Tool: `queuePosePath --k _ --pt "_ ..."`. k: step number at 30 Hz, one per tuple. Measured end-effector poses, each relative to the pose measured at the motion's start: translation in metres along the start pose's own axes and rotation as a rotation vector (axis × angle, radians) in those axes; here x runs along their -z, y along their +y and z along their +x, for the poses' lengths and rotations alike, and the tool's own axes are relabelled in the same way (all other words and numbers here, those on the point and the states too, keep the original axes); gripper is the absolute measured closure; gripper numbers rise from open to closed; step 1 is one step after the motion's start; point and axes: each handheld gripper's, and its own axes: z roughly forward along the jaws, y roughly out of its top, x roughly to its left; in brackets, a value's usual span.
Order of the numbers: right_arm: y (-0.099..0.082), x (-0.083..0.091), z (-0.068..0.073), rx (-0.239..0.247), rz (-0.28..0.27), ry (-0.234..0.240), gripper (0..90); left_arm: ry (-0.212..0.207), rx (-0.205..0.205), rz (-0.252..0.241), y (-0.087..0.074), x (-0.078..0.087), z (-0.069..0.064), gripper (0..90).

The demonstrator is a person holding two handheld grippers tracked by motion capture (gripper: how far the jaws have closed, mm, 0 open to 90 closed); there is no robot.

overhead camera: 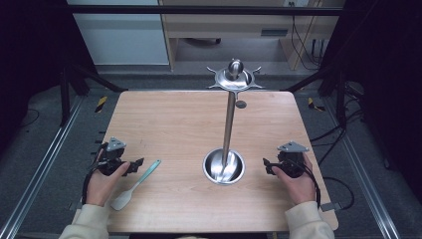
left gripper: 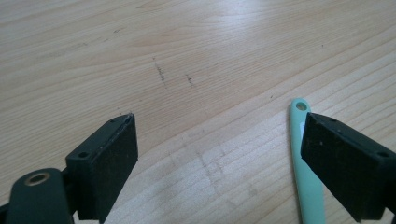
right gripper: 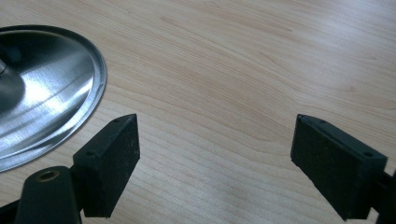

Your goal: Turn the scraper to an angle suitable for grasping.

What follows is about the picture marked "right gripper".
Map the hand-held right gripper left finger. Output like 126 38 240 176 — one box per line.
72 113 141 218

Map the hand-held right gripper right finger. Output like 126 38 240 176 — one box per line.
290 113 389 221

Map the stainless steel pot lid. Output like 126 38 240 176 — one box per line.
0 24 108 173

